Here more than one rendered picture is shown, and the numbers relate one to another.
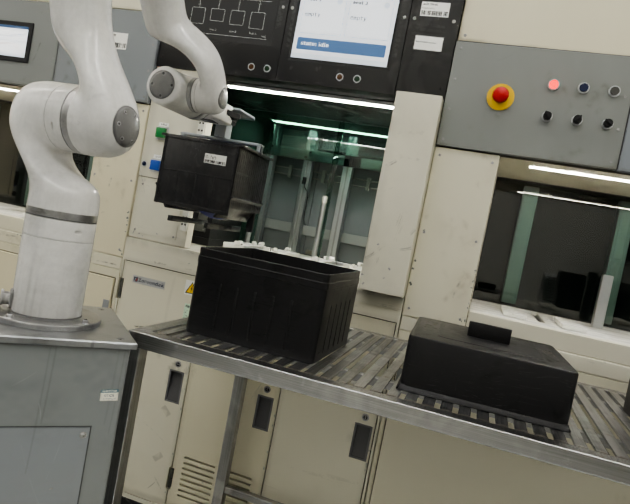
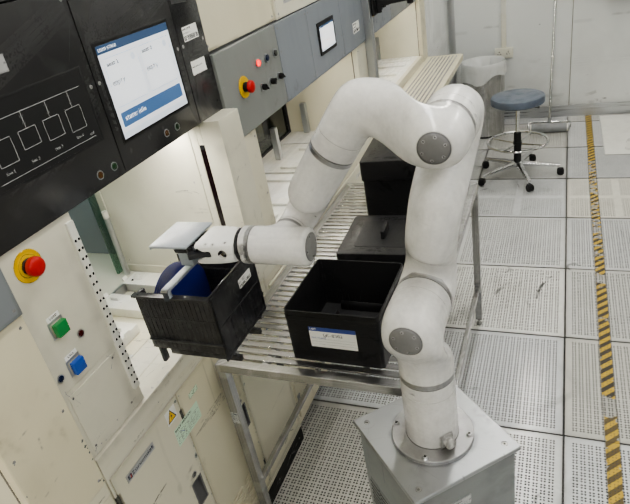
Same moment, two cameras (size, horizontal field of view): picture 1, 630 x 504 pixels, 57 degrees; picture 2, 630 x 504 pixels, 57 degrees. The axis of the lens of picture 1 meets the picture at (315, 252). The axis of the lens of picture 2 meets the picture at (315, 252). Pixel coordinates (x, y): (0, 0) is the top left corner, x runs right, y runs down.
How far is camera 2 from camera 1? 197 cm
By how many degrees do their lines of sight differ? 80
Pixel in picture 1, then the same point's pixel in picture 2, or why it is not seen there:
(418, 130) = (238, 143)
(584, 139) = (276, 91)
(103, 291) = not seen: outside the picture
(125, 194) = (67, 430)
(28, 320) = (465, 425)
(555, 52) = (250, 38)
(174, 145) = (218, 300)
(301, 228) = not seen: outside the picture
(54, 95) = (444, 299)
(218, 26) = (40, 151)
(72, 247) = not seen: hidden behind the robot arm
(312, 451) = (268, 397)
